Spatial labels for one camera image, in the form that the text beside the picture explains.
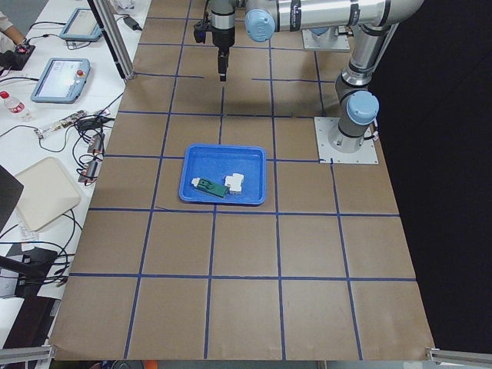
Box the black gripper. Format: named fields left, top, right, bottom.
left=211, top=14, right=235, bottom=81

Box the black power adapter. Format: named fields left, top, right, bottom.
left=123, top=16, right=142, bottom=31

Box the blue plastic tray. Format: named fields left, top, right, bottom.
left=178, top=143, right=268, bottom=205

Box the white circuit breaker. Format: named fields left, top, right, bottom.
left=224, top=173, right=244, bottom=194

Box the green white relay module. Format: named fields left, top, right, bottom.
left=191, top=178, right=228, bottom=198

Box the far teach pendant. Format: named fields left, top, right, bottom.
left=59, top=8, right=102, bottom=42

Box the teach pendant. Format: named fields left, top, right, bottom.
left=59, top=8, right=102, bottom=42
left=30, top=58, right=91, bottom=104

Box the near teach pendant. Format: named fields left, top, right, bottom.
left=30, top=58, right=91, bottom=104

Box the plastic water bottle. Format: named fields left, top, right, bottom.
left=0, top=91, right=25, bottom=115

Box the beige plastic tray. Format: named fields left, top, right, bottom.
left=15, top=157, right=81, bottom=231

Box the black laptop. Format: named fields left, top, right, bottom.
left=0, top=167, right=24, bottom=230

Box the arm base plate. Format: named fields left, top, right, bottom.
left=314, top=117, right=379, bottom=165
left=302, top=29, right=350, bottom=52

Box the aluminium frame post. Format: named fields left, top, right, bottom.
left=88, top=0, right=135, bottom=81

